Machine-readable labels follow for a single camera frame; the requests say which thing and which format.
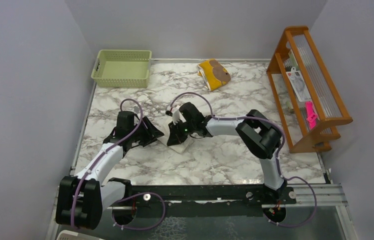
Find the aluminium frame rail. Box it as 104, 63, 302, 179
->
54, 183, 349, 210

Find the green plastic basket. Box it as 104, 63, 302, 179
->
91, 49, 152, 88

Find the pink clip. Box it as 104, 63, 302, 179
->
305, 101, 318, 129

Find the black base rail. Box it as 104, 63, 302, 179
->
108, 184, 297, 218

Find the white paper package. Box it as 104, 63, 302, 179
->
286, 67, 312, 102

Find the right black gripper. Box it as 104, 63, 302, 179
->
168, 119, 195, 147

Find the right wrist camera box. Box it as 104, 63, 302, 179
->
165, 106, 181, 125

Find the white towel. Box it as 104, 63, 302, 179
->
157, 120, 193, 154

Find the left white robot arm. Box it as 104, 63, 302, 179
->
55, 111, 164, 230

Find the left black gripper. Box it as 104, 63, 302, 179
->
129, 116, 164, 147

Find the wooden rack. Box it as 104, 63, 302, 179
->
266, 26, 353, 153

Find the yellow bear towel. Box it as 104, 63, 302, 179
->
197, 58, 231, 92

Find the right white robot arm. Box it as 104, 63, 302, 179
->
165, 102, 287, 204

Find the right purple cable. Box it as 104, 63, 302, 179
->
168, 92, 318, 229

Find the white tray corner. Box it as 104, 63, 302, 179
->
56, 230, 103, 240

